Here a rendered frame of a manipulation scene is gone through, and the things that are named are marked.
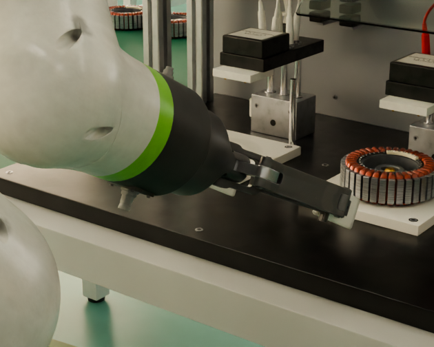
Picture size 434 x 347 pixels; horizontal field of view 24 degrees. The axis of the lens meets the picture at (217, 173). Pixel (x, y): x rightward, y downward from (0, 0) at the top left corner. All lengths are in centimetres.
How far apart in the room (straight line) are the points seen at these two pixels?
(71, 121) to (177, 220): 47
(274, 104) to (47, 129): 76
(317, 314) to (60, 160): 37
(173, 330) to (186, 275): 145
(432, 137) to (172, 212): 35
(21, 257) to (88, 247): 57
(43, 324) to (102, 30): 22
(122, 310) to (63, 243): 143
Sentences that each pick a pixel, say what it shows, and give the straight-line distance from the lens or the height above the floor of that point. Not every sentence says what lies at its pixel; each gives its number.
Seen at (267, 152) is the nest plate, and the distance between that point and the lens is 128.
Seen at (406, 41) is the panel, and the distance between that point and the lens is 140.
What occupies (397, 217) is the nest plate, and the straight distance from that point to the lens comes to 110.
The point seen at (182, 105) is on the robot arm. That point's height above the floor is 99.
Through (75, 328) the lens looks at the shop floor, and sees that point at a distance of 251.
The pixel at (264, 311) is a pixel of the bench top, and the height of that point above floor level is 74.
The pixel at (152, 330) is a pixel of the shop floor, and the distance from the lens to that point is 248.
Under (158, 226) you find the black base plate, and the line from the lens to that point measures 109.
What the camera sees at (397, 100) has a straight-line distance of 117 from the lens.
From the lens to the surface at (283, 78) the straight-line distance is 138.
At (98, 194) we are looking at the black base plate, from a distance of 119.
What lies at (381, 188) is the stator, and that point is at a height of 80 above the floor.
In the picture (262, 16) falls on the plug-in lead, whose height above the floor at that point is 93.
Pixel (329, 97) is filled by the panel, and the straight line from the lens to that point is 148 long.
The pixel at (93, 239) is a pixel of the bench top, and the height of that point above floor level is 75.
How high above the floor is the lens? 120
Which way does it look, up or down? 20 degrees down
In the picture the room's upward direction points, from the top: straight up
